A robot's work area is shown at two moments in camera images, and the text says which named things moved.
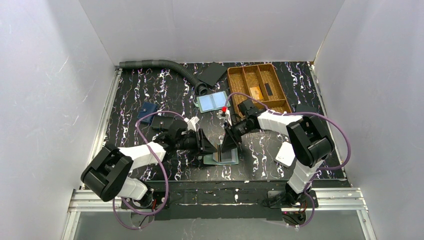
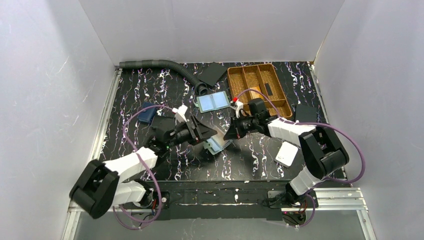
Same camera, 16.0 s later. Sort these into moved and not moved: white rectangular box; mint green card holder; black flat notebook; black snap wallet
Moved: mint green card holder
Not moved: black flat notebook; black snap wallet; white rectangular box
